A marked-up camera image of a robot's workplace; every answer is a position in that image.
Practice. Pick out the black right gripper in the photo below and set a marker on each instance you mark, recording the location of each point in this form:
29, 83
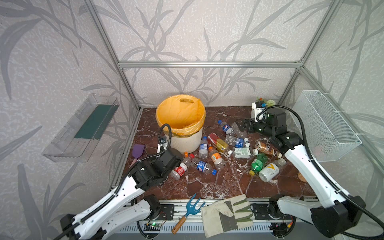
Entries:
250, 124

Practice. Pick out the brown Nescafe coffee bottle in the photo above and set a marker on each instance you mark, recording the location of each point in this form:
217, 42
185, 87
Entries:
267, 149

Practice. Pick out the green plastic bottle yellow cap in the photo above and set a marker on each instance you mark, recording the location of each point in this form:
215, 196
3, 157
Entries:
258, 164

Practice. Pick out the orange label bottle orange cap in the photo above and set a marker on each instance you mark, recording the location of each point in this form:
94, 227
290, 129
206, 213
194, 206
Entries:
216, 158

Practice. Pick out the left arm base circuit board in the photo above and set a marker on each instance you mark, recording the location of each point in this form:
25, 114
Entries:
153, 226

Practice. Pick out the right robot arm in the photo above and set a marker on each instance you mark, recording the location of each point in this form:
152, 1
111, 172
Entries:
337, 210

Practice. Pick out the right arm base wiring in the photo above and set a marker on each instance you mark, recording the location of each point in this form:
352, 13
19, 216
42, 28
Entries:
280, 226

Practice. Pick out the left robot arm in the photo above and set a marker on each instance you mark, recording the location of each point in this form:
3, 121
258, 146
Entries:
111, 213

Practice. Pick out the blue label bottle near bin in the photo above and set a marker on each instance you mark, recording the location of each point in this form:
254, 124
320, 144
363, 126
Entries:
203, 148

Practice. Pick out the white bin yellow bag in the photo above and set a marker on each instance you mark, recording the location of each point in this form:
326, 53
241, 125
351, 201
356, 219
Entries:
186, 116

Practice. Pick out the red label bottle red cap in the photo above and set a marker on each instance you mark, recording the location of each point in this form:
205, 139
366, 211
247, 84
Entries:
179, 171

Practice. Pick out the white pot with plant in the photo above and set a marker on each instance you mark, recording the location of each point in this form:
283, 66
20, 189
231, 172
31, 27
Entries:
269, 103

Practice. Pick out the purple spatula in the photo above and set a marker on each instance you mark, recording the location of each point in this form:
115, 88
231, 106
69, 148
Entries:
138, 150

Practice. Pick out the clear ribbed bottle white cap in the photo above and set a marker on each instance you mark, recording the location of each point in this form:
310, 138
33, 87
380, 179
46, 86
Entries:
240, 133

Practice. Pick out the clear bottle blue label white cap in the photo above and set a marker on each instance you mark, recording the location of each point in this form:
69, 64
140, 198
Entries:
236, 142

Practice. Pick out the white jar yellow V label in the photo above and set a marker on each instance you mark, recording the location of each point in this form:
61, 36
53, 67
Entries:
272, 170

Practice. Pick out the small Pepsi bottle blue cap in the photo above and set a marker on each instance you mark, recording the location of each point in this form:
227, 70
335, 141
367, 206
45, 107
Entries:
226, 128

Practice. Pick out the teal garden hand rake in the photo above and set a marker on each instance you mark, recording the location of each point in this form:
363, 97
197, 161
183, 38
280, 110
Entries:
192, 209

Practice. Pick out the red yellow drink can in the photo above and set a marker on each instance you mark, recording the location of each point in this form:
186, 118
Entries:
218, 143

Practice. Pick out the small tan round object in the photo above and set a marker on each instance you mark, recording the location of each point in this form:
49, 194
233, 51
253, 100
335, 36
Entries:
301, 178

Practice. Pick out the beige work glove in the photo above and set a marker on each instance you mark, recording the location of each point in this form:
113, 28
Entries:
227, 215

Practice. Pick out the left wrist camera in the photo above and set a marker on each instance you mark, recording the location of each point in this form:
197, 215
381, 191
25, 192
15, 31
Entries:
162, 144

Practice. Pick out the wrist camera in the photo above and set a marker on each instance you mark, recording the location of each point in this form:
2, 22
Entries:
257, 108
162, 144

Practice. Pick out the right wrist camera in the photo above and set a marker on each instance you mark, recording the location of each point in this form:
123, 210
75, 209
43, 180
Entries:
257, 108

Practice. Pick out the white wire mesh basket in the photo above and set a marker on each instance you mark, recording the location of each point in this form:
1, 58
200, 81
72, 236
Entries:
328, 134

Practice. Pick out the clear wall shelf green mat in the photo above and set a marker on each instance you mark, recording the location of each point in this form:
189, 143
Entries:
77, 140

